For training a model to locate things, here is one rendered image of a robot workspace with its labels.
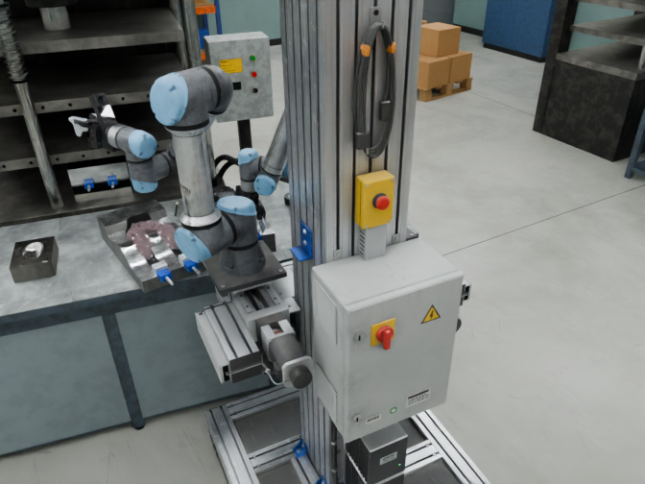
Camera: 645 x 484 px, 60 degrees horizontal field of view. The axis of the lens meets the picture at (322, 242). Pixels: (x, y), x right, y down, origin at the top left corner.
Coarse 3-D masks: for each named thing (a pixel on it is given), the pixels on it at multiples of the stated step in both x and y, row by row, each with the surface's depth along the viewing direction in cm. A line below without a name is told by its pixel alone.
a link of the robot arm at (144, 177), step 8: (128, 160) 167; (144, 160) 167; (152, 160) 170; (160, 160) 173; (136, 168) 167; (144, 168) 168; (152, 168) 170; (160, 168) 172; (168, 168) 175; (136, 176) 169; (144, 176) 169; (152, 176) 171; (160, 176) 174; (136, 184) 170; (144, 184) 170; (152, 184) 172; (144, 192) 172
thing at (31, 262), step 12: (36, 240) 229; (48, 240) 229; (12, 252) 222; (24, 252) 223; (36, 252) 226; (48, 252) 221; (12, 264) 214; (24, 264) 214; (36, 264) 215; (48, 264) 216; (12, 276) 214; (24, 276) 215; (36, 276) 217; (48, 276) 219
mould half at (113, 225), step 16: (128, 208) 243; (144, 208) 243; (160, 208) 242; (112, 224) 231; (176, 224) 235; (112, 240) 227; (128, 240) 224; (160, 240) 224; (128, 256) 216; (160, 256) 220; (176, 256) 220; (144, 272) 211; (176, 272) 213; (192, 272) 218; (144, 288) 208
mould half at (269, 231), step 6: (222, 192) 250; (228, 192) 249; (258, 198) 248; (258, 222) 236; (270, 228) 231; (264, 234) 226; (270, 234) 227; (264, 240) 228; (270, 240) 228; (270, 246) 230
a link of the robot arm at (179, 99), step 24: (192, 72) 140; (168, 96) 136; (192, 96) 138; (216, 96) 144; (168, 120) 139; (192, 120) 140; (192, 144) 145; (192, 168) 148; (192, 192) 152; (192, 216) 156; (216, 216) 159; (192, 240) 157; (216, 240) 161
